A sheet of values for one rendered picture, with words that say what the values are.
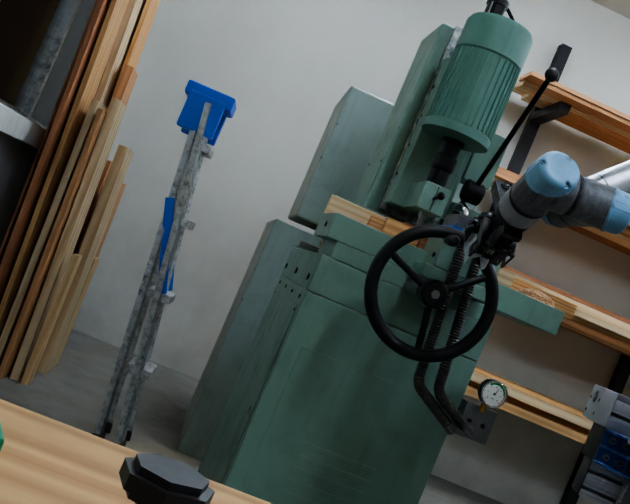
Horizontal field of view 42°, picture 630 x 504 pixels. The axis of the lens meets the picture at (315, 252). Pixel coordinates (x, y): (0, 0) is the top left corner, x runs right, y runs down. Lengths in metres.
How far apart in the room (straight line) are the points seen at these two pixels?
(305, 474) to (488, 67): 1.06
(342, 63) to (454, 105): 2.42
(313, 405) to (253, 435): 0.15
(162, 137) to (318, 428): 2.68
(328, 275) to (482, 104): 0.57
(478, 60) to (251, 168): 2.41
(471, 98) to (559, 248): 2.68
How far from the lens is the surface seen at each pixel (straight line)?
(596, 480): 2.21
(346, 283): 1.86
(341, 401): 1.90
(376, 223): 2.03
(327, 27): 4.46
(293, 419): 1.89
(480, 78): 2.06
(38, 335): 3.09
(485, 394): 1.92
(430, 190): 2.03
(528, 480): 4.78
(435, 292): 1.71
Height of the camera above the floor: 0.76
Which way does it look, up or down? 1 degrees up
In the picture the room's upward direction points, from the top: 23 degrees clockwise
